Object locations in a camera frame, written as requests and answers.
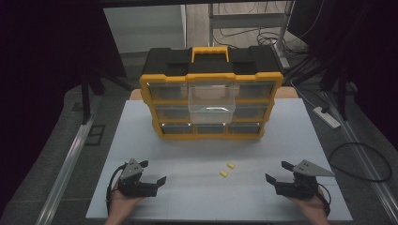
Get yellow and black organizer case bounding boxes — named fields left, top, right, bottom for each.
left=139, top=46, right=284, bottom=141

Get clear plastic drawer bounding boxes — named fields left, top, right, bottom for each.
left=188, top=82, right=237, bottom=125

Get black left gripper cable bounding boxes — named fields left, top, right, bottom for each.
left=105, top=164, right=127, bottom=217

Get aluminium floor rail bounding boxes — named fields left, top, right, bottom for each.
left=323, top=92, right=398, bottom=223
left=35, top=112, right=96, bottom=225

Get set of clear organizer drawers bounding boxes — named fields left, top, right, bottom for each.
left=147, top=82, right=277, bottom=136

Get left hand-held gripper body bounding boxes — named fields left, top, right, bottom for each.
left=117, top=157, right=159, bottom=199

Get white panel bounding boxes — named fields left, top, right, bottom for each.
left=103, top=4, right=188, bottom=54

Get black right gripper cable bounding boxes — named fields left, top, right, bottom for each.
left=317, top=183, right=332, bottom=218

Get person's right hand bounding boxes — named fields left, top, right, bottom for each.
left=289, top=188, right=329, bottom=217

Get black looped floor cable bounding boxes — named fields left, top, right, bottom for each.
left=327, top=142, right=393, bottom=184

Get white power strip cable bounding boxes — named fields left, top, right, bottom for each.
left=290, top=79, right=317, bottom=110

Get person's left hand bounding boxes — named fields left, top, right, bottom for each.
left=110, top=182, right=145, bottom=217

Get wooden board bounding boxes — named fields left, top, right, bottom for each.
left=129, top=86, right=300, bottom=101

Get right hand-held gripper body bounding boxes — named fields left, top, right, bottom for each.
left=274, top=159, right=336, bottom=200

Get black floor frame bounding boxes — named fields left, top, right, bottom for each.
left=84, top=124, right=107, bottom=146

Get grey metal stand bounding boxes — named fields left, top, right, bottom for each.
left=207, top=0, right=297, bottom=70

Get black stand legs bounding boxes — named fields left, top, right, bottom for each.
left=78, top=69, right=134, bottom=125
left=318, top=67, right=359, bottom=122

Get tangle of black cables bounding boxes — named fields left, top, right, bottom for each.
left=218, top=26, right=309, bottom=58

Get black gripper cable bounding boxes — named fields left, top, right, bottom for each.
left=105, top=164, right=127, bottom=217
left=317, top=183, right=332, bottom=218

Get white power strip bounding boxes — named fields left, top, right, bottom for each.
left=313, top=106, right=342, bottom=130

